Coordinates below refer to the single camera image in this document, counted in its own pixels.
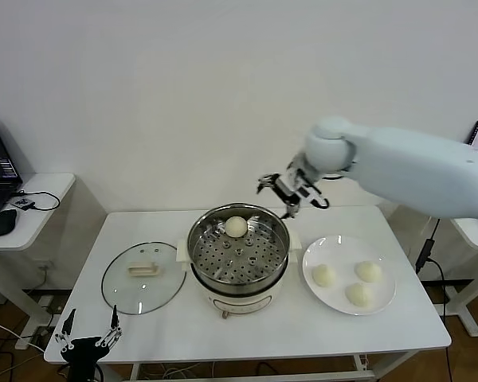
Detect black hub cable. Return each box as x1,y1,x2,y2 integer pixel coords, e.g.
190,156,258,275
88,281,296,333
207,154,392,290
14,189,61,212

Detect steel perforated steamer basket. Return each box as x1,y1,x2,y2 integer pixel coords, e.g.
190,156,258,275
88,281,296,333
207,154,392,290
176,203,303,284

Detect glass lid with cream handle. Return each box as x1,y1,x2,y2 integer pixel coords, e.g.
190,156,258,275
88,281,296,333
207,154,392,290
100,242,187,317

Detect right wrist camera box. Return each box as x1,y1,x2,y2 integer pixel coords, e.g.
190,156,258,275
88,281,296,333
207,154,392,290
301,185,330,210

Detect black computer mouse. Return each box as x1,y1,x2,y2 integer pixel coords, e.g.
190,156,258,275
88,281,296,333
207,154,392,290
0,209,18,238

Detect white floor cable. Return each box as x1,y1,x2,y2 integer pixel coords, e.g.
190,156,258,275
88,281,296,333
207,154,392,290
0,314,47,353

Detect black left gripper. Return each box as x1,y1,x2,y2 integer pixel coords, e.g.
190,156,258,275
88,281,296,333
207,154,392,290
55,305,123,382

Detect white round plate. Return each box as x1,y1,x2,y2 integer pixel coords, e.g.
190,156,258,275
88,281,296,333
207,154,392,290
301,236,397,317

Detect tangled cables under table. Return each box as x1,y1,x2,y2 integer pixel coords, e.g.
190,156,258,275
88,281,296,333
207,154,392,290
139,360,232,381

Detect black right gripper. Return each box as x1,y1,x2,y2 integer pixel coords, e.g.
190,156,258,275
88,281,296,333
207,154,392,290
256,170,306,220

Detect white steamed baozi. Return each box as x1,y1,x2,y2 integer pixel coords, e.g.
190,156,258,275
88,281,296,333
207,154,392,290
311,263,337,287
345,282,374,308
354,260,383,284
224,216,249,239

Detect white side desk with mouse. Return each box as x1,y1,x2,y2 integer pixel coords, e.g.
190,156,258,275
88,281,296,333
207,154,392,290
0,173,77,351

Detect cream electric cooker base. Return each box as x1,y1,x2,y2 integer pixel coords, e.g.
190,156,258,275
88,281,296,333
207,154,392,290
189,260,290,320

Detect white table frame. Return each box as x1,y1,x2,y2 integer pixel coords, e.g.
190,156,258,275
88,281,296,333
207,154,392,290
129,349,383,382

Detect black cable with adapter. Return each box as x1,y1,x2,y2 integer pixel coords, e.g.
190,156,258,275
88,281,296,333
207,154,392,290
415,216,451,319

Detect small black usb hub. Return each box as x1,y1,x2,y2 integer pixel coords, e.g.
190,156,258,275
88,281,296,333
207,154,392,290
10,197,37,211

